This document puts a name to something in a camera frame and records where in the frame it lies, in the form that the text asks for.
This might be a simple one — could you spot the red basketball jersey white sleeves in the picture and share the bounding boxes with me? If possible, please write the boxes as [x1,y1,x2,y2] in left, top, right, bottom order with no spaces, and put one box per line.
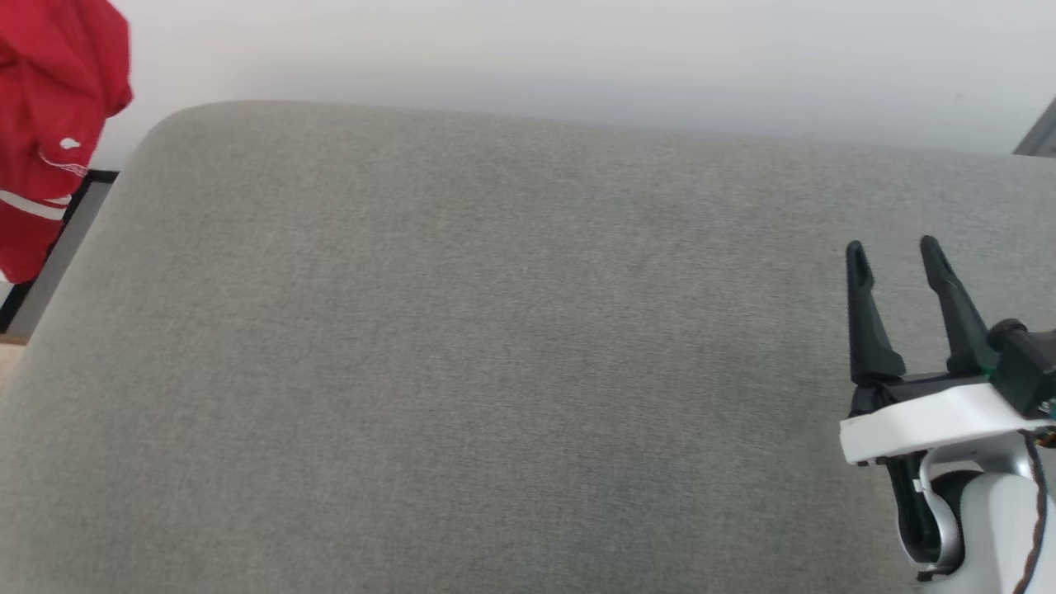
[0,0,134,285]

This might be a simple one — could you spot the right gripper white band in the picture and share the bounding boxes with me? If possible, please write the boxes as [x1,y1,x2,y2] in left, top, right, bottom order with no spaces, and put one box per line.
[839,235,1056,468]

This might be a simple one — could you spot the braided right arm cable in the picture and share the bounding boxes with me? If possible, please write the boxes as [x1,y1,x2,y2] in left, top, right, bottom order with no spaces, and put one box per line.
[1010,427,1056,594]

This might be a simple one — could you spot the grey metal frame piece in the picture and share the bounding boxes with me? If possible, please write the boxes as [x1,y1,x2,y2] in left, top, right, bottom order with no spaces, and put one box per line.
[1013,97,1056,158]

